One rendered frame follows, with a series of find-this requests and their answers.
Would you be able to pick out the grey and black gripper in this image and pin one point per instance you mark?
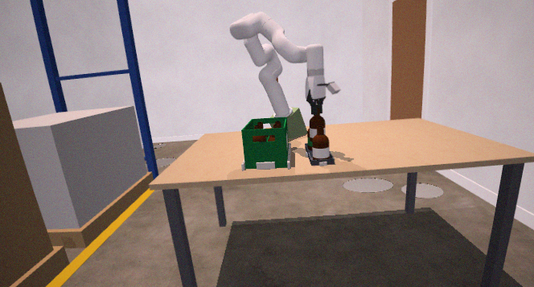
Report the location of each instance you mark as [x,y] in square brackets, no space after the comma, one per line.
[318,93]

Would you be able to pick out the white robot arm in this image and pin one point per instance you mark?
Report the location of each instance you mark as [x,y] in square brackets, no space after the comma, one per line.
[248,28]

